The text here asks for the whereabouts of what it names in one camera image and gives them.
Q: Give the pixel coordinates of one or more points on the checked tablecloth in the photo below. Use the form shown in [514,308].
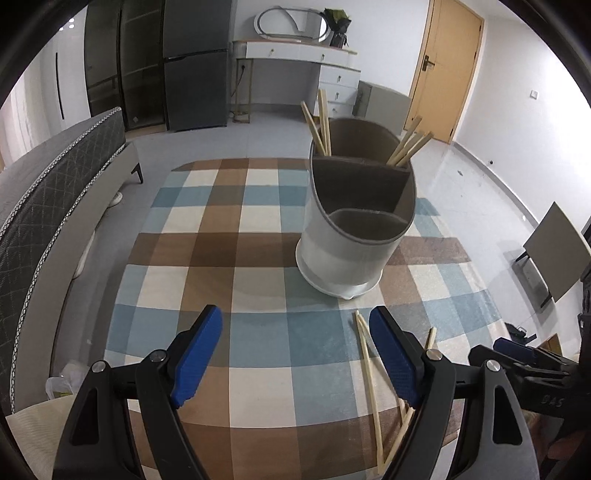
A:
[258,277]

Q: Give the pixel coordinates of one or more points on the grey quilted mattress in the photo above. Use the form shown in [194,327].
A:
[46,184]

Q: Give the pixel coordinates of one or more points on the wooden chopstick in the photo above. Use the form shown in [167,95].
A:
[400,438]
[327,120]
[369,392]
[364,333]
[311,124]
[406,138]
[408,148]
[418,148]
[322,120]

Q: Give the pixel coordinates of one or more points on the dark grey fridge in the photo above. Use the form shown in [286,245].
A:
[194,83]

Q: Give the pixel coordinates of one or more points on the white wardrobe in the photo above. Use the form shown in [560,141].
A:
[69,69]

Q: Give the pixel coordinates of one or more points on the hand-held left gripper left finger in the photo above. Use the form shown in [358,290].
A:
[198,355]

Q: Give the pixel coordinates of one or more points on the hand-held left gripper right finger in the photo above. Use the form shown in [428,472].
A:
[392,355]

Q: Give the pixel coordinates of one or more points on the grey oval utensil holder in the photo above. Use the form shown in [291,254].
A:
[341,249]

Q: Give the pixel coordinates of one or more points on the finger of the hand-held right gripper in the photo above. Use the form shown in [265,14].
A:
[480,354]
[512,347]

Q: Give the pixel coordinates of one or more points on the white plastic bag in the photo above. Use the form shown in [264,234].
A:
[57,387]

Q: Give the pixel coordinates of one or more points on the white dressing table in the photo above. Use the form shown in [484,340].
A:
[339,78]

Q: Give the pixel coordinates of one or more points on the white slipper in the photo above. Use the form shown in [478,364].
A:
[115,199]

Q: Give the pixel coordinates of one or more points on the grey nightstand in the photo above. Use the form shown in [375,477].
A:
[383,106]

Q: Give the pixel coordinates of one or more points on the small grey side table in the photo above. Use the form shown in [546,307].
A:
[558,258]

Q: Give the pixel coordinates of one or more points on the beige chair cushion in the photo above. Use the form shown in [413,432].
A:
[32,438]

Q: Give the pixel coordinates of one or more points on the dark glass cabinet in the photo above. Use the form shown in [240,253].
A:
[138,69]

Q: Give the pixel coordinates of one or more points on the wooden door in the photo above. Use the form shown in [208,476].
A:
[448,69]

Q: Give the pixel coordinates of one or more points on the flower bouquet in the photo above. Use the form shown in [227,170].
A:
[338,32]

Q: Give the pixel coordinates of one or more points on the oval mirror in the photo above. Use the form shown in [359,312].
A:
[286,23]

